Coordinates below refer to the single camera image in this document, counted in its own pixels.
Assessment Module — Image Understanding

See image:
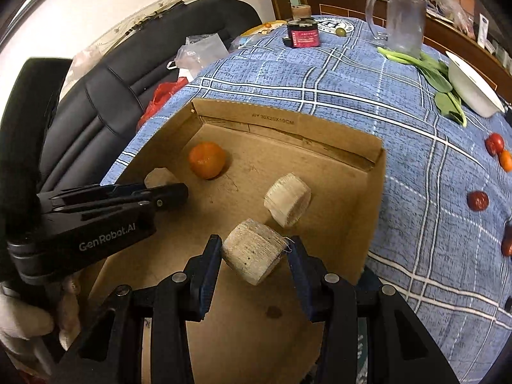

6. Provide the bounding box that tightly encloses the red date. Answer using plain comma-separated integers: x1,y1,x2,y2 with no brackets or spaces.
467,190,491,212

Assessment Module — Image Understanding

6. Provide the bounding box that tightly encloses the green bok choy stalk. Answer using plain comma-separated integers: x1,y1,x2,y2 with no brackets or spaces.
378,47,453,92

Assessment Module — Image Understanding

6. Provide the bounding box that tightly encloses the white garlic piece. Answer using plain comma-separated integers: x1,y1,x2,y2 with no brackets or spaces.
221,218,289,286

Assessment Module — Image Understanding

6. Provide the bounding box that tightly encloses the yellow plate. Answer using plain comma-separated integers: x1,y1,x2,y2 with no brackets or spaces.
240,19,289,37

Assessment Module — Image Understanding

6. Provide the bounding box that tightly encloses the white tube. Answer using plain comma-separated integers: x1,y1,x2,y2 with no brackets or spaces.
477,13,491,46

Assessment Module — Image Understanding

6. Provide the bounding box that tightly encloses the wooden cabinet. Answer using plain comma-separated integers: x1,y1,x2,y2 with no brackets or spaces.
264,0,512,76

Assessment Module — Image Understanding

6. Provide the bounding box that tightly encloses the white bowl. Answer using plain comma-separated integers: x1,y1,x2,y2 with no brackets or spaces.
446,51,505,118

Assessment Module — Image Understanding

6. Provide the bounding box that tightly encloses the red plastic bag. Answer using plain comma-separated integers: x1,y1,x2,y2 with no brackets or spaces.
136,77,188,131

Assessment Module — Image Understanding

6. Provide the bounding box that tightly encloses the blue plaid tablecloth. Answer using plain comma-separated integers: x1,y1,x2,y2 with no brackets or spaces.
98,15,512,384

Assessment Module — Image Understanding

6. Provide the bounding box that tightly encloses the clear plastic mug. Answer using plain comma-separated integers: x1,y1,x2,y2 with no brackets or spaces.
365,0,428,57

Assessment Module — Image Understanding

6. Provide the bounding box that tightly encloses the person's left hand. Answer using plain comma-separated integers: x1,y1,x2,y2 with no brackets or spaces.
0,278,83,372

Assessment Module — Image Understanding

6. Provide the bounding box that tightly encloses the green bok choy leaf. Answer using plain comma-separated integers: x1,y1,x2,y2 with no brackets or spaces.
434,89,468,127

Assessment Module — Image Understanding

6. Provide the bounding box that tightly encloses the clear plastic bag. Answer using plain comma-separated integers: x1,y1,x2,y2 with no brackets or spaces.
175,34,228,78

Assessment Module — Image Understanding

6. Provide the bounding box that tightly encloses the translucent plastic bag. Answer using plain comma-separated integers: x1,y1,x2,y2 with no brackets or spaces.
424,0,476,35

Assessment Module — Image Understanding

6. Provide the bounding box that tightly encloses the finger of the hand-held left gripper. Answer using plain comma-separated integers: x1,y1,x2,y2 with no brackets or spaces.
50,199,161,220
48,183,189,212

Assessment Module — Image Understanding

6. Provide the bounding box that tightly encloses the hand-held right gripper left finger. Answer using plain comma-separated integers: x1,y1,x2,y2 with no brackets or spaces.
58,235,223,384

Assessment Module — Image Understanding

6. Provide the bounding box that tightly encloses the dark jar with red label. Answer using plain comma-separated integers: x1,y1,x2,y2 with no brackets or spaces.
283,4,321,49

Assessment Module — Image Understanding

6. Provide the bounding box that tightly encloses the black leather sofa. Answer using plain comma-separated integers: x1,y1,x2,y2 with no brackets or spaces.
40,0,262,193

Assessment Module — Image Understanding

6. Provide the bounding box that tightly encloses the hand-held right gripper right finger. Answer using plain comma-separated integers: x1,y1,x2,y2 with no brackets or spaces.
286,235,460,384

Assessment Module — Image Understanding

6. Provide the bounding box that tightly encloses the brown cardboard box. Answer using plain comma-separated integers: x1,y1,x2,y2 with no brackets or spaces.
78,98,388,384

